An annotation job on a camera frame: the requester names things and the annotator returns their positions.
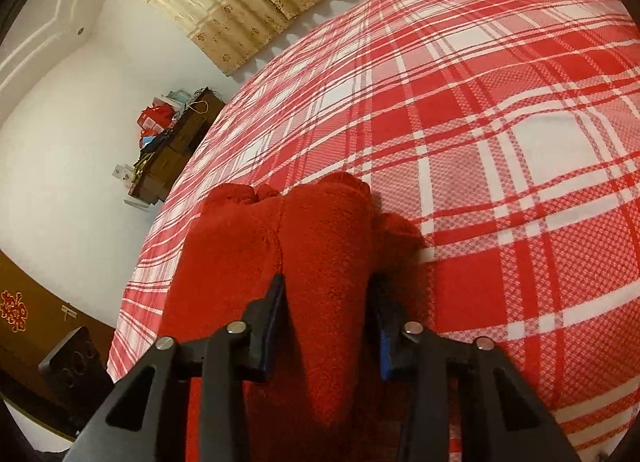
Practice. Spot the red knot door decoration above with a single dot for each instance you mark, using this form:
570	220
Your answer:
12	311

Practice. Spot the brown wooden desk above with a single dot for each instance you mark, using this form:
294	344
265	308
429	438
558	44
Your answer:
175	151

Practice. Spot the light blue bag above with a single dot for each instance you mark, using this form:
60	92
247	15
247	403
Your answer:
179	97

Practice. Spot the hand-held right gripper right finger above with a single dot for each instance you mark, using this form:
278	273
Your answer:
383	344

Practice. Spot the beige patterned curtain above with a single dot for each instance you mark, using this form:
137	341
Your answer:
240	6

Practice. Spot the red fleece garment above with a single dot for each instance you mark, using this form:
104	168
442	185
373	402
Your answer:
325	252

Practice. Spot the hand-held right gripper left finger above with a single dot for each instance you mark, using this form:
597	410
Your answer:
272	327

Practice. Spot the red plaid bed sheet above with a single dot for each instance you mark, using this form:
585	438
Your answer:
500	141

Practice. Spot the red gift box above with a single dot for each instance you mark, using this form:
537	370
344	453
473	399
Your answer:
155	120

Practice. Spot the brown wooden door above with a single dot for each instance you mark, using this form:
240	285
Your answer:
35	342

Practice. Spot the white greeting card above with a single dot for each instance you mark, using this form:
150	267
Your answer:
121	171

